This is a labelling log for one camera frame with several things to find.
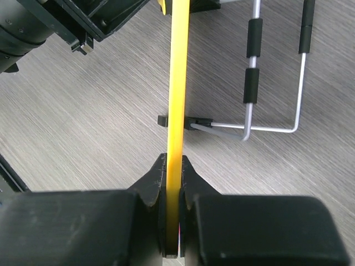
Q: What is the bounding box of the wire whiteboard stand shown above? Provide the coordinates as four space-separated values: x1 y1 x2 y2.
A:
157 0 317 142

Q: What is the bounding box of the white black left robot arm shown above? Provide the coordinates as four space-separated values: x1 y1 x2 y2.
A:
1 0 147 73

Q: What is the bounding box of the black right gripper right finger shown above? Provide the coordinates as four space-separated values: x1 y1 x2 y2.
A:
180 156 351 265

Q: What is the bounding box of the yellow bone-shaped eraser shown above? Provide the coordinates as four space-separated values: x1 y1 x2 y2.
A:
158 0 171 15

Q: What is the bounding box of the yellow framed whiteboard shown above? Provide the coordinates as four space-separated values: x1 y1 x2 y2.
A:
165 1 190 258

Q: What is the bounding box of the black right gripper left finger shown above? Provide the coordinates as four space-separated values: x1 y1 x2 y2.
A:
1 154 166 265

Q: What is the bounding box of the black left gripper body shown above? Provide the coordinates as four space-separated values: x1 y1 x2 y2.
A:
33 1 148 54

